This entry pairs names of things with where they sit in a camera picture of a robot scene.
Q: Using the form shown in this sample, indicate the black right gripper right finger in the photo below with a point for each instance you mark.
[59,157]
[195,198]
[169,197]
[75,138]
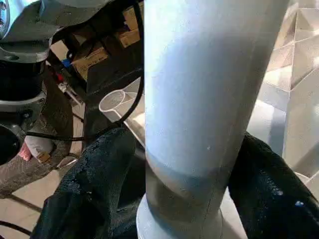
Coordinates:
[274,199]

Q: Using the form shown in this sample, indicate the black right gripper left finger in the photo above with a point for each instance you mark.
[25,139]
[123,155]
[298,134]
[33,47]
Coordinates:
[87,189]

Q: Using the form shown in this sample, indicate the white plastic table leg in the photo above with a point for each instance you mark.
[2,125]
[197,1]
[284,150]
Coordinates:
[199,99]

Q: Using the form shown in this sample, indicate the white plastic table top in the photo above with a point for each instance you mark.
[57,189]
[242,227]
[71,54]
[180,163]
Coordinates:
[299,74]

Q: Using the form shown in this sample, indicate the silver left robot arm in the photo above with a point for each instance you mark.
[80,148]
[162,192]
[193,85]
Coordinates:
[25,25]

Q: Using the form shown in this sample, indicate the brown cardboard box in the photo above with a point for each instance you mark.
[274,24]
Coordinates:
[129,38]
[92,62]

